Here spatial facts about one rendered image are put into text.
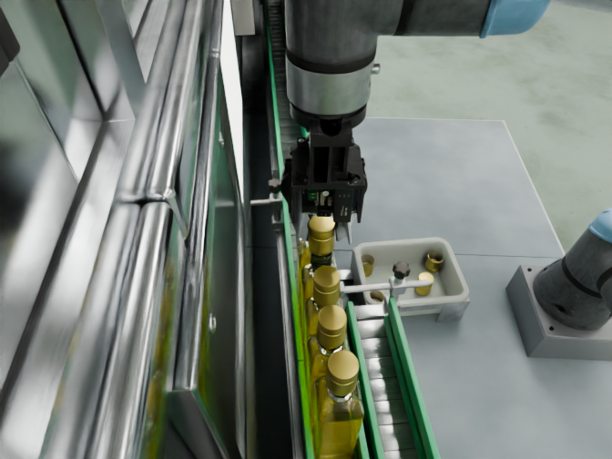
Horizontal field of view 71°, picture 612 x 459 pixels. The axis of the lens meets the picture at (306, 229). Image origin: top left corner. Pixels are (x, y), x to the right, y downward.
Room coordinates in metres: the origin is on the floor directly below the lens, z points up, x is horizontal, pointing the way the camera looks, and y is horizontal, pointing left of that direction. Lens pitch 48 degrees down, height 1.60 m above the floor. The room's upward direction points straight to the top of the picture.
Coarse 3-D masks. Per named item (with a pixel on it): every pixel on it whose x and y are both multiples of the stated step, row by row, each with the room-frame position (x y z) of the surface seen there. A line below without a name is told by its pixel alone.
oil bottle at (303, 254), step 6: (300, 240) 0.44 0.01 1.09; (300, 246) 0.43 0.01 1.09; (306, 246) 0.43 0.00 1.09; (300, 252) 0.42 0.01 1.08; (306, 252) 0.42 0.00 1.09; (300, 258) 0.41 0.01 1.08; (306, 258) 0.41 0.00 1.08; (300, 264) 0.41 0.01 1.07; (300, 270) 0.41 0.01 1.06; (300, 276) 0.41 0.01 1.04; (300, 282) 0.41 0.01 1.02; (300, 288) 0.41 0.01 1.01; (300, 294) 0.41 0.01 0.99; (300, 300) 0.41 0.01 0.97; (300, 306) 0.41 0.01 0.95; (300, 312) 0.41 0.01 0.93; (300, 318) 0.41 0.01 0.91
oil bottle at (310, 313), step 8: (304, 304) 0.33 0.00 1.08; (312, 304) 0.32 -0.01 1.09; (336, 304) 0.32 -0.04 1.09; (304, 312) 0.32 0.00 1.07; (312, 312) 0.31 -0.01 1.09; (304, 320) 0.32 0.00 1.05; (312, 320) 0.30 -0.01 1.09; (304, 328) 0.32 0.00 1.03; (312, 328) 0.29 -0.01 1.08; (304, 336) 0.32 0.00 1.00; (304, 344) 0.32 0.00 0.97; (304, 352) 0.32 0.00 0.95; (304, 360) 0.32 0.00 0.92
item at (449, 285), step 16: (400, 240) 0.65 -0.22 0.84; (416, 240) 0.65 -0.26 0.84; (432, 240) 0.65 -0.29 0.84; (384, 256) 0.64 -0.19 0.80; (400, 256) 0.64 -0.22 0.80; (416, 256) 0.65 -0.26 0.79; (448, 256) 0.61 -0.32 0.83; (384, 272) 0.61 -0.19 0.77; (416, 272) 0.61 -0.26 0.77; (448, 272) 0.58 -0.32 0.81; (432, 288) 0.57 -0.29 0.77; (448, 288) 0.56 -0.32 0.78; (464, 288) 0.52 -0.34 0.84; (416, 304) 0.48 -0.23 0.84
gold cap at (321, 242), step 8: (312, 224) 0.37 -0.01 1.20; (320, 224) 0.37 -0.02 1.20; (328, 224) 0.37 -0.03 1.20; (312, 232) 0.36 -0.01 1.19; (320, 232) 0.36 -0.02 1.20; (328, 232) 0.36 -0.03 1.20; (312, 240) 0.36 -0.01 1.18; (320, 240) 0.36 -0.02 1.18; (328, 240) 0.36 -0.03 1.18; (312, 248) 0.36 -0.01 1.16; (320, 248) 0.36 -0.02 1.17; (328, 248) 0.36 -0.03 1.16
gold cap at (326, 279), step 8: (320, 272) 0.32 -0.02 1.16; (328, 272) 0.32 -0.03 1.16; (336, 272) 0.32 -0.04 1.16; (320, 280) 0.31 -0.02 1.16; (328, 280) 0.31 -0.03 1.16; (336, 280) 0.31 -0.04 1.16; (320, 288) 0.30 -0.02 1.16; (328, 288) 0.30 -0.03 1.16; (336, 288) 0.31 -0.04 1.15; (312, 296) 0.31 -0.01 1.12; (320, 296) 0.30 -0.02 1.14; (328, 296) 0.30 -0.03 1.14; (336, 296) 0.31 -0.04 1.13; (320, 304) 0.30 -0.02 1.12; (328, 304) 0.30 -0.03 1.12
